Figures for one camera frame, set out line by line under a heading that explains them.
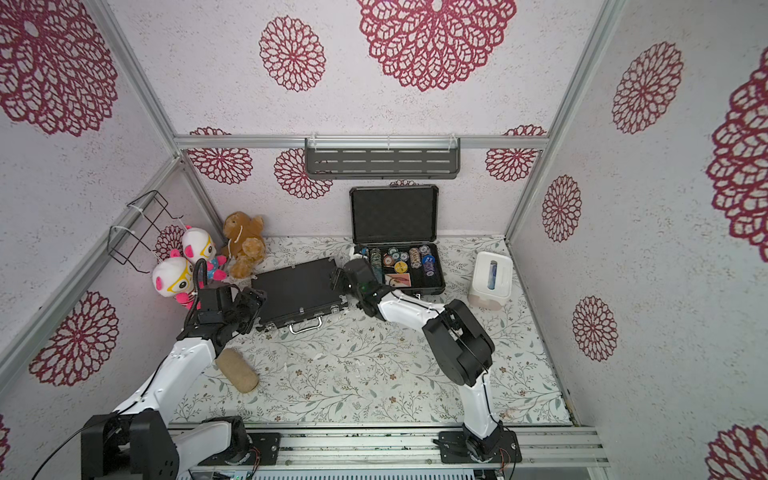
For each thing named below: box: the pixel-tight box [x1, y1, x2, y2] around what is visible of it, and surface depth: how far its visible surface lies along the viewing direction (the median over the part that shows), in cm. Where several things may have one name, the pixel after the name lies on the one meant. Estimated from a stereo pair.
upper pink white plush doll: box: [182, 225, 227, 281], surface depth 96 cm
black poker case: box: [251, 257, 348, 334], surface depth 99 cm
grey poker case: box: [349, 184, 446, 297], surface depth 110 cm
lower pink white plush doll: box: [152, 248, 195, 310], surface depth 87 cm
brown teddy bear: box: [222, 211, 267, 280], surface depth 112 cm
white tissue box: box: [468, 251, 513, 311], surface depth 100 cm
